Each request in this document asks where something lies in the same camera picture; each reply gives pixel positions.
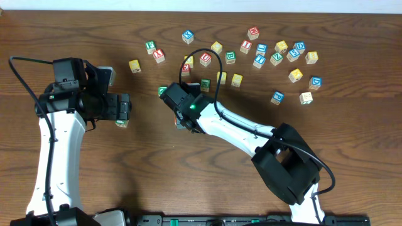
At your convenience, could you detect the yellow block centre right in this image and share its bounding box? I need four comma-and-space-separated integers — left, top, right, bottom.
231, 73, 243, 87

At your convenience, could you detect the green J wooden block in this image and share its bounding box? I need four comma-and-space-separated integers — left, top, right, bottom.
115, 120, 129, 128

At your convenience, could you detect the yellow block upper middle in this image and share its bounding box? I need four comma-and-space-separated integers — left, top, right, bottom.
210, 41, 223, 55

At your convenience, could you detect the blue 5 wooden block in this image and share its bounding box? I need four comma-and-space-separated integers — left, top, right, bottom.
286, 48, 300, 62

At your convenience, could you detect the red E wooden block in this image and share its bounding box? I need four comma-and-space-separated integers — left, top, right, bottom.
181, 64, 190, 77

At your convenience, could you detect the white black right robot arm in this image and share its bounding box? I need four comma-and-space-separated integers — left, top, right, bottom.
160, 82, 325, 224

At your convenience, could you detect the yellow block far left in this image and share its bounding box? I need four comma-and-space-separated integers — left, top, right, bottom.
129, 60, 141, 73

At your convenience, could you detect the blue T wooden block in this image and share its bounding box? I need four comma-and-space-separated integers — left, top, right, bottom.
253, 54, 266, 69

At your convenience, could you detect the red U block upper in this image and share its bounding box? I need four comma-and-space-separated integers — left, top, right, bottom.
200, 52, 212, 67

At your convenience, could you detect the red X wooden block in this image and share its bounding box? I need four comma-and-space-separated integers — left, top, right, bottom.
152, 49, 165, 63

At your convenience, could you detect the yellow block near E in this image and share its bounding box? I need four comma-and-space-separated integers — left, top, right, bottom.
185, 55, 194, 68

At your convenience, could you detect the green Z wooden block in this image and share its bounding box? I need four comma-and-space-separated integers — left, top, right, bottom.
270, 52, 283, 66

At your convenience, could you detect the plain L green 7 block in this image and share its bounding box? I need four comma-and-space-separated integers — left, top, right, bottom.
299, 92, 313, 105

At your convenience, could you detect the red H wooden block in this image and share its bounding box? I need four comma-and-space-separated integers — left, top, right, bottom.
247, 26, 260, 40

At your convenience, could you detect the yellow 8 wooden block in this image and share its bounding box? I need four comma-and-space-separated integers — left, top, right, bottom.
305, 51, 319, 65

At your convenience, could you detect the blue d block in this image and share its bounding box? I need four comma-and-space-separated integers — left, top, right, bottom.
293, 41, 306, 54
308, 77, 322, 90

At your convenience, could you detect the blue L wooden block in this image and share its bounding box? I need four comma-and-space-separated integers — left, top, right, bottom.
256, 43, 268, 56

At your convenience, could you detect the blue D upper block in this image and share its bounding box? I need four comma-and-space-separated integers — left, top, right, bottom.
293, 41, 306, 54

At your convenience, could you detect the yellow block centre left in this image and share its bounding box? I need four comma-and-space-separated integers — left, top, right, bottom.
217, 72, 227, 85

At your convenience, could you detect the green F wooden block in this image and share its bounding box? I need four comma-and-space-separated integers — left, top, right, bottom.
145, 40, 156, 55

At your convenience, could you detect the green N wooden block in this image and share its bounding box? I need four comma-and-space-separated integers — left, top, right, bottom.
158, 86, 168, 96

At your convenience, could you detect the green B wooden block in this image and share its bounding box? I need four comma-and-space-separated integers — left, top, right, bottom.
225, 51, 236, 64

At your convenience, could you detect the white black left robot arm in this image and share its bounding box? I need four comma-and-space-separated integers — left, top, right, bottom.
10, 58, 132, 225

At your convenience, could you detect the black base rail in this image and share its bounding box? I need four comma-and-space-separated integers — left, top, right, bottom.
126, 215, 371, 226

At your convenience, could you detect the green R wooden block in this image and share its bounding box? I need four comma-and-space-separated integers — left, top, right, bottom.
200, 78, 210, 92

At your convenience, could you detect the blue P wooden block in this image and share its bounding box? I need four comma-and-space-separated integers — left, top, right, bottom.
270, 91, 285, 105

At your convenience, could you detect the yellow block upper right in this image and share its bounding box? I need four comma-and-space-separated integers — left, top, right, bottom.
274, 40, 288, 54

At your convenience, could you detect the blue X wooden block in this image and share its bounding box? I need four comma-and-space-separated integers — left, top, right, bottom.
182, 30, 194, 45

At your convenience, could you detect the red I upper block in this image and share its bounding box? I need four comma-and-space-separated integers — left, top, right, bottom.
240, 40, 252, 54

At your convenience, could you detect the blue D lower block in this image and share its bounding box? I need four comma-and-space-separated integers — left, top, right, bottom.
308, 77, 322, 90

